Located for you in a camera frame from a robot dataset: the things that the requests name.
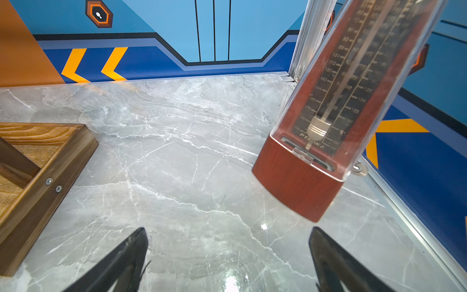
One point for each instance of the wooden jewelry display stand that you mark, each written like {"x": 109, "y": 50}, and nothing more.
{"x": 40, "y": 162}

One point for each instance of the dark red metronome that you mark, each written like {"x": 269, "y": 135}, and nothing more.
{"x": 336, "y": 108}

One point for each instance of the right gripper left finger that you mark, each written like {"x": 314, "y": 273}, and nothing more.
{"x": 119, "y": 271}

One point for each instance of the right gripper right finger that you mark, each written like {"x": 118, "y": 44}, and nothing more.
{"x": 337, "y": 270}

